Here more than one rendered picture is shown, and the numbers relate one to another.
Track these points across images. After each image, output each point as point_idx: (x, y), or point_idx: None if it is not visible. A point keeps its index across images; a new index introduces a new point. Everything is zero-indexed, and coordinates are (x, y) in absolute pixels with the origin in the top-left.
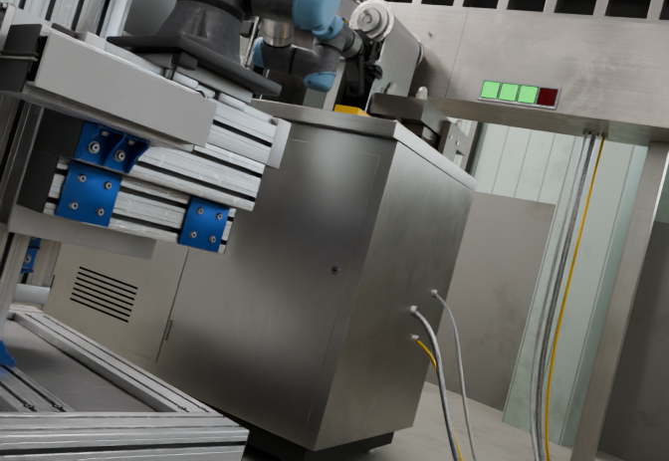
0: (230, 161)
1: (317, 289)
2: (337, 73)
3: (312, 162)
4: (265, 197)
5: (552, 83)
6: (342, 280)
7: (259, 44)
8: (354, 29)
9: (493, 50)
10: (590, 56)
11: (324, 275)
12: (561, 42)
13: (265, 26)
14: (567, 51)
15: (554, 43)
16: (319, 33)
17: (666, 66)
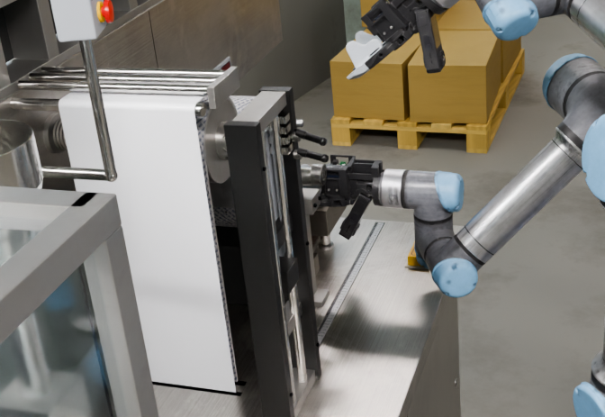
0: None
1: (453, 411)
2: (307, 224)
3: (439, 329)
4: (430, 405)
5: (221, 56)
6: (457, 381)
7: (476, 271)
8: (377, 165)
9: (181, 49)
10: (231, 7)
11: (453, 395)
12: (214, 4)
13: (501, 247)
14: (220, 12)
15: (211, 8)
16: (461, 206)
17: None
